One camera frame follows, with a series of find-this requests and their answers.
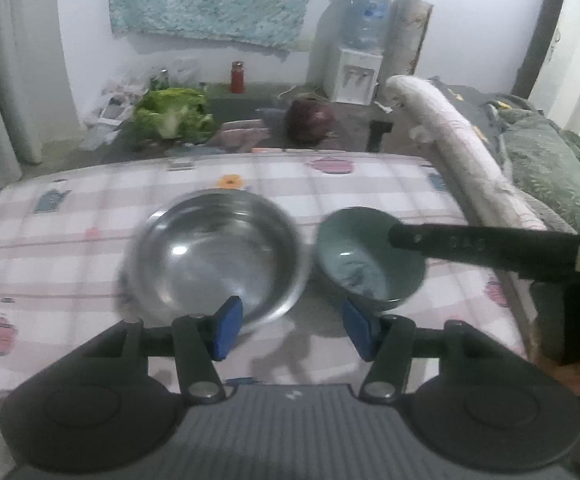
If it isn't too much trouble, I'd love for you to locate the grey patterned pillow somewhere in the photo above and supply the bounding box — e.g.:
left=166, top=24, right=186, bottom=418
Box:
left=500, top=110, right=580, bottom=236

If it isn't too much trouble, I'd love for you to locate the rolled floor mat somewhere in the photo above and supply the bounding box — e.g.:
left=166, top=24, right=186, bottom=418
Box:
left=384, top=0, right=433, bottom=83

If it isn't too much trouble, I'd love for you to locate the white curtain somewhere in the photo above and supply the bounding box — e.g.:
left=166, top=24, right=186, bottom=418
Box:
left=0, top=0, right=78, bottom=191

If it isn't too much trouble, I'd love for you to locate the grey blanket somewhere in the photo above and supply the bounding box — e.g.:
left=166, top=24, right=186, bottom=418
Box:
left=430, top=76, right=580, bottom=171

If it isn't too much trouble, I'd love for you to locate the large steel bowl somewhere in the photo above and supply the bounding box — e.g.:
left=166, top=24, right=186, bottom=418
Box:
left=120, top=191, right=311, bottom=333

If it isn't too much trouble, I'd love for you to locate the plaid printed tablecloth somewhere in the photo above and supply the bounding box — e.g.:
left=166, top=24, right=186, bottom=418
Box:
left=0, top=152, right=535, bottom=480

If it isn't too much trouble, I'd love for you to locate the green lettuce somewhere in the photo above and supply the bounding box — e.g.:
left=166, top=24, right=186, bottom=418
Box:
left=135, top=87, right=218, bottom=141

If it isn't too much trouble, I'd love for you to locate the white water dispenser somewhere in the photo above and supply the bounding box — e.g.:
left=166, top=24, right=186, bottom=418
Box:
left=332, top=45, right=385, bottom=106

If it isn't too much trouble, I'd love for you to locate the dark red round pot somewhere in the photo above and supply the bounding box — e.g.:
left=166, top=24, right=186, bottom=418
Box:
left=284, top=99, right=335, bottom=145

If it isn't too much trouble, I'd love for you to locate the teal wall cloth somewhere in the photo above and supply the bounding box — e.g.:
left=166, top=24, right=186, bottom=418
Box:
left=109, top=0, right=337, bottom=53

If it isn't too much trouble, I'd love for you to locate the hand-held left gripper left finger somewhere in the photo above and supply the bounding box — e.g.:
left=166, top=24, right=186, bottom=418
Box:
left=70, top=296, right=243, bottom=406

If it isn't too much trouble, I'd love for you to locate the white door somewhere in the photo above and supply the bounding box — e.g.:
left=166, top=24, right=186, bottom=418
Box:
left=512, top=0, right=580, bottom=136

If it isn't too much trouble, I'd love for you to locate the green ceramic bowl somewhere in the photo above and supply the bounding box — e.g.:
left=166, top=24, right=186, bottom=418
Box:
left=316, top=208, right=427, bottom=313

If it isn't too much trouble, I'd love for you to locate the small black object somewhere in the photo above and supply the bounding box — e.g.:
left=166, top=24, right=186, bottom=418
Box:
left=370, top=120, right=395, bottom=153

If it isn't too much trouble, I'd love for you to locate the pink packet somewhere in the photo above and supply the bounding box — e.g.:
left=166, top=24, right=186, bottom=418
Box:
left=217, top=120, right=271, bottom=153

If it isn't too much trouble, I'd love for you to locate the large water bottle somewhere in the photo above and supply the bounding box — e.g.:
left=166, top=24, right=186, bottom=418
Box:
left=342, top=0, right=393, bottom=53

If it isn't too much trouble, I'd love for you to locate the rolled white blanket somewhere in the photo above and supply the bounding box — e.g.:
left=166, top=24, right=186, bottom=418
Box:
left=385, top=75, right=545, bottom=231

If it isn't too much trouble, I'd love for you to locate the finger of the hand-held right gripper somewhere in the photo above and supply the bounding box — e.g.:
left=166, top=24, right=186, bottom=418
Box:
left=389, top=222, right=580, bottom=277

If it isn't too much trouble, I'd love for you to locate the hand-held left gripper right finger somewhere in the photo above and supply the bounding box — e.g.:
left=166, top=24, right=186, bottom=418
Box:
left=342, top=299, right=513, bottom=405

